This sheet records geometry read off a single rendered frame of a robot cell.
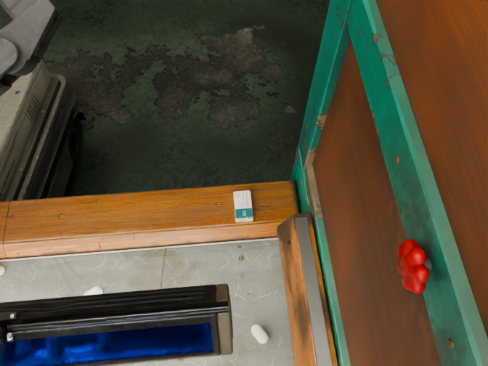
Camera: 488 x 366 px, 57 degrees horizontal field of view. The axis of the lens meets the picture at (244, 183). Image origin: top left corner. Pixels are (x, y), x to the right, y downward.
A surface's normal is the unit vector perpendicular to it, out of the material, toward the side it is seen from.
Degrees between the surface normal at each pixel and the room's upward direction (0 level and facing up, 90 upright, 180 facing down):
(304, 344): 66
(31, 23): 40
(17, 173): 0
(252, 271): 0
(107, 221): 0
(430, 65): 90
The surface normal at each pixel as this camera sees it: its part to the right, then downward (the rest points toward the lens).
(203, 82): 0.01, -0.47
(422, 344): -1.00, 0.07
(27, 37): 0.22, 0.19
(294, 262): -0.91, -0.11
